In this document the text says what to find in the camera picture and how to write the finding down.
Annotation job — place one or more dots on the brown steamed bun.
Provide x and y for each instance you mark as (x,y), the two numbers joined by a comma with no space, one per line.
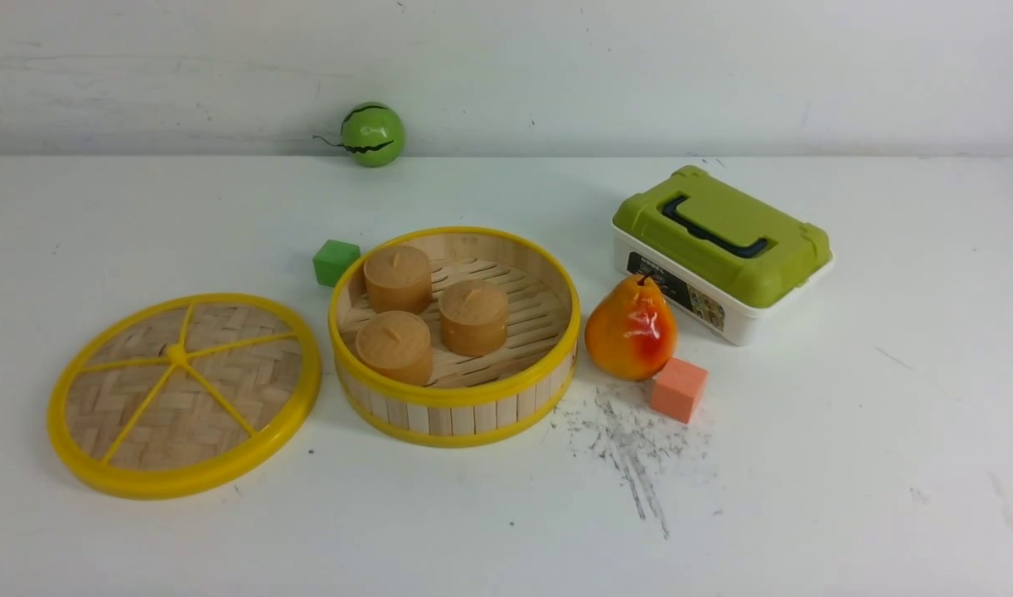
(398,278)
(473,317)
(398,345)

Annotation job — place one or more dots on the green lidded white storage box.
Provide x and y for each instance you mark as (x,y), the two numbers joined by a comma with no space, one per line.
(734,263)

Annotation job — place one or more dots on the brown steamed bun back left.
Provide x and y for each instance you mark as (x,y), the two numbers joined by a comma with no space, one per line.
(398,278)

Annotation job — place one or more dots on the salmon pink cube block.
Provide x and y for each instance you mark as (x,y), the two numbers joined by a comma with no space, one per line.
(678,390)

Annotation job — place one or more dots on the orange yellow toy pear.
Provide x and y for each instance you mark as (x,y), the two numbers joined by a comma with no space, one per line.
(632,333)

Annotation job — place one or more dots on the yellow woven bamboo steamer lid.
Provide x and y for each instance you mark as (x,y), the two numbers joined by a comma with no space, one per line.
(184,396)

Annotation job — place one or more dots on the brown steamed bun right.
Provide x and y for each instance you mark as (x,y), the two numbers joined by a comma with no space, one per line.
(473,317)

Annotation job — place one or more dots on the yellow bamboo steamer basket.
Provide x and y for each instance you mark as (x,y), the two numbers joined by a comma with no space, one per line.
(469,401)

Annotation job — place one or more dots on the green toy watermelon ball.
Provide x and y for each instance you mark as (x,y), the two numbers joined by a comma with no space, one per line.
(372,133)

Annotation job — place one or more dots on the brown steamed bun front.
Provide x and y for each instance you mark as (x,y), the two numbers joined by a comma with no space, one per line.
(398,345)

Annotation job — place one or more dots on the green cube block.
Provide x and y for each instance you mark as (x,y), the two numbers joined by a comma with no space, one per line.
(332,260)

